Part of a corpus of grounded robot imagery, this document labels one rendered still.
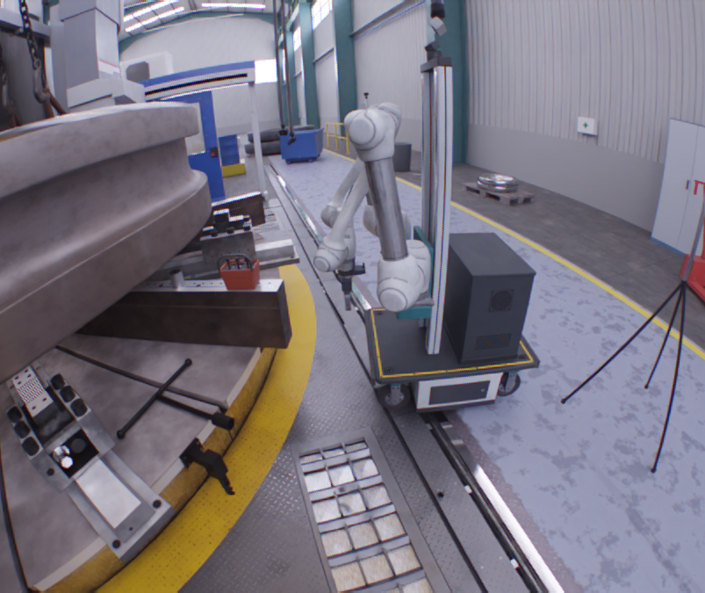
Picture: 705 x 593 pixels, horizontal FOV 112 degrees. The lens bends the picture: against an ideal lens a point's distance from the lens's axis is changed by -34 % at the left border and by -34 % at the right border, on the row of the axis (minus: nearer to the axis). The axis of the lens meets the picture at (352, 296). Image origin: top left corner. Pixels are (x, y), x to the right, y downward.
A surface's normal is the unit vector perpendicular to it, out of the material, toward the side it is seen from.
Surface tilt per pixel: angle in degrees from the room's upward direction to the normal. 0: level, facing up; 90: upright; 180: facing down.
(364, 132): 84
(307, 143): 90
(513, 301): 90
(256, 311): 90
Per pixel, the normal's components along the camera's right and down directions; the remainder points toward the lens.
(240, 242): 0.29, 0.46
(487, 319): 0.04, 0.49
